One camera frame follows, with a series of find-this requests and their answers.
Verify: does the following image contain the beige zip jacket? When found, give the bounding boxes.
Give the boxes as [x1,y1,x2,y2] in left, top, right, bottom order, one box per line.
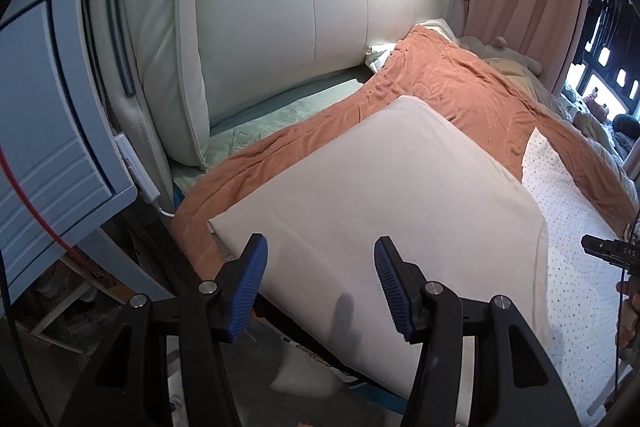
[209,96,549,397]

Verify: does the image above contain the person's right hand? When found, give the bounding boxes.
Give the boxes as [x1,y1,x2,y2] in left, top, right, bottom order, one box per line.
[616,277,639,348]

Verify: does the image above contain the floral white bed sheet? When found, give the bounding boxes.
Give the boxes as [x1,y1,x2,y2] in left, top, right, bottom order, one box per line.
[522,130,620,426]

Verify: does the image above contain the green mattress pad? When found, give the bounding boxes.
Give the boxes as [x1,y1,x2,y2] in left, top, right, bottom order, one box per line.
[171,65,372,195]

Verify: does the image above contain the plush toy on windowsill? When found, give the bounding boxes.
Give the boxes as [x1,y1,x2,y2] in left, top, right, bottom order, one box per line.
[582,87,610,122]

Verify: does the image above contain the blue-grey bedside cabinet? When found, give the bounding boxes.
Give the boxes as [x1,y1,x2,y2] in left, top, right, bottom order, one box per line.
[1,0,170,300]

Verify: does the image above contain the orange duvet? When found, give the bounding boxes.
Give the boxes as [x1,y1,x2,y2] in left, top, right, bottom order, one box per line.
[171,27,638,277]

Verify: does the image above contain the beige blanket by window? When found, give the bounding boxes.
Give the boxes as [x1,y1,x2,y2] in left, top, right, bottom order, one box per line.
[458,36,639,182]

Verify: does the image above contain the white charger with cable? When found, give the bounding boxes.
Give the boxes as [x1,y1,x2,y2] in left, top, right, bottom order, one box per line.
[114,132,175,219]

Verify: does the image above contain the dark clothes on rail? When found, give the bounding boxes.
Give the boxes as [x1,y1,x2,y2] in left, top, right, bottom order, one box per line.
[585,0,639,80]

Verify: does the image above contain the red cable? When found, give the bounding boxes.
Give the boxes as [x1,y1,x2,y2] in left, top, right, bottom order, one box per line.
[0,146,84,253]

